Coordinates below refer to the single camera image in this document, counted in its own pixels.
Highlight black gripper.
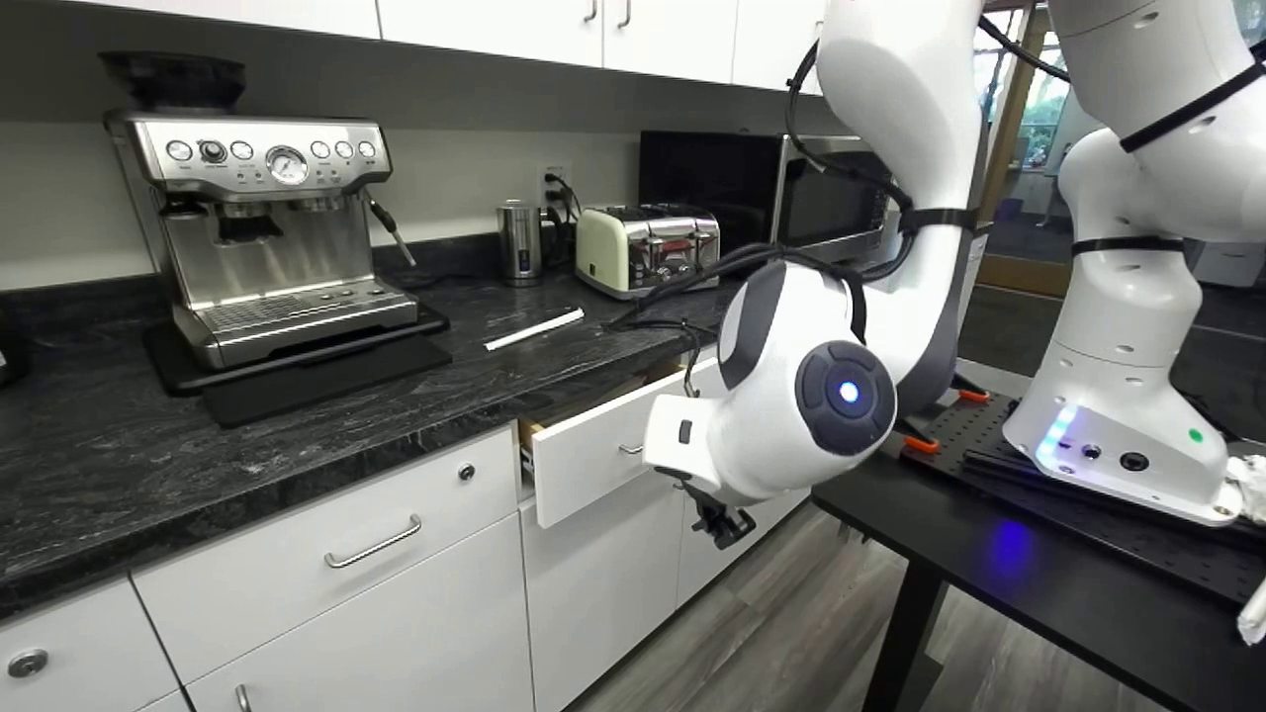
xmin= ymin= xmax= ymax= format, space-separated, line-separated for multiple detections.
xmin=683 ymin=485 xmax=756 ymax=551

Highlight white drawer with steel handle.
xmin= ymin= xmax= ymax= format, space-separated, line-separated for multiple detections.
xmin=514 ymin=356 xmax=732 ymax=535

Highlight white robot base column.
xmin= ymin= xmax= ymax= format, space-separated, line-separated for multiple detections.
xmin=1006 ymin=0 xmax=1266 ymax=525

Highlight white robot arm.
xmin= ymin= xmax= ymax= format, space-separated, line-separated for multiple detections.
xmin=641 ymin=0 xmax=985 ymax=547

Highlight white drawer left of sink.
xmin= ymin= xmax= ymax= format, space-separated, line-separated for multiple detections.
xmin=135 ymin=427 xmax=517 ymax=678

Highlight black robot table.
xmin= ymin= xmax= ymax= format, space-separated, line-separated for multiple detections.
xmin=816 ymin=397 xmax=1266 ymax=712

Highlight white stick on counter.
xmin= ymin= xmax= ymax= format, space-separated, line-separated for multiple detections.
xmin=483 ymin=310 xmax=587 ymax=352

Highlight cream toaster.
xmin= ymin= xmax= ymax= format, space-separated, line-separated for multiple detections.
xmin=574 ymin=206 xmax=721 ymax=301

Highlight white lower cabinet door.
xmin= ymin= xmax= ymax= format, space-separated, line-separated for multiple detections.
xmin=189 ymin=517 xmax=536 ymax=712

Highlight black microwave oven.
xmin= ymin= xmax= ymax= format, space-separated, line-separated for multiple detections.
xmin=638 ymin=132 xmax=890 ymax=262

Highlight steel canister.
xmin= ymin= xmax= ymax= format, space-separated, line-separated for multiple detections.
xmin=499 ymin=196 xmax=542 ymax=286

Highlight white upper cabinets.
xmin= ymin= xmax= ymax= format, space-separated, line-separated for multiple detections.
xmin=83 ymin=0 xmax=826 ymax=92

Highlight black drip mat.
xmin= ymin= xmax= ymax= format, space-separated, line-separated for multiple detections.
xmin=143 ymin=310 xmax=447 ymax=427

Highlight silver espresso machine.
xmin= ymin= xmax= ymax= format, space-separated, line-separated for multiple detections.
xmin=104 ymin=51 xmax=445 ymax=372

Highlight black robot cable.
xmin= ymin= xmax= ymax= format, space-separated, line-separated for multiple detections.
xmin=604 ymin=36 xmax=994 ymax=334

